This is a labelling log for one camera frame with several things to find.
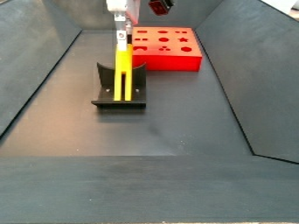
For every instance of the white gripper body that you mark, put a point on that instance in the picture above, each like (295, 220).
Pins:
(124, 10)

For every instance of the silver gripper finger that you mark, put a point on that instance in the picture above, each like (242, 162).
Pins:
(122, 35)

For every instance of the yellow square-circle peg object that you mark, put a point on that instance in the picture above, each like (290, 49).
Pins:
(123, 74)

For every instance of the red shape fixture block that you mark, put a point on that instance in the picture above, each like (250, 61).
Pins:
(166, 49)

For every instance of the black curved regrasp stand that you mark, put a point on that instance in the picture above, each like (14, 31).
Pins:
(106, 98)

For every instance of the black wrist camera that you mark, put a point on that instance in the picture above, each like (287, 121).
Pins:
(160, 6)

